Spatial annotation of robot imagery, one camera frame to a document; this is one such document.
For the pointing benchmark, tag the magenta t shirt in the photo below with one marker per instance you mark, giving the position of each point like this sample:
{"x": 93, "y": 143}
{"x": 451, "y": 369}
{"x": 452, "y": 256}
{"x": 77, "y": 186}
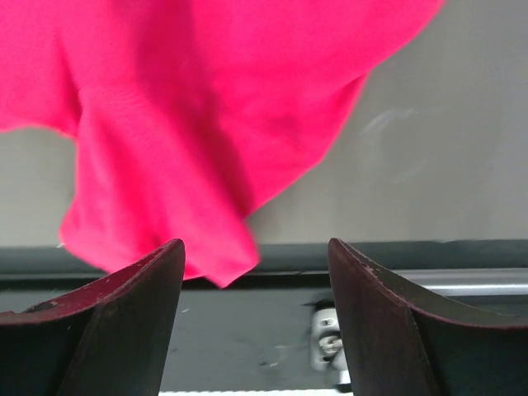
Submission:
{"x": 188, "y": 116}

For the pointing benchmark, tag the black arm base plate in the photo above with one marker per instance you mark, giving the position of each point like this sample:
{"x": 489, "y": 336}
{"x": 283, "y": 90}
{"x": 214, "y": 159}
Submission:
{"x": 275, "y": 330}

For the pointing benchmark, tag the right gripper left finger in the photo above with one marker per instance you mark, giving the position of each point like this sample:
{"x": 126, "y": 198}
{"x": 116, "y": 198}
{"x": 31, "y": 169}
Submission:
{"x": 108, "y": 337}

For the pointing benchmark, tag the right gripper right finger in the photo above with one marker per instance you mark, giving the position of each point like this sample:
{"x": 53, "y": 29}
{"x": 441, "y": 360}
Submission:
{"x": 402, "y": 339}

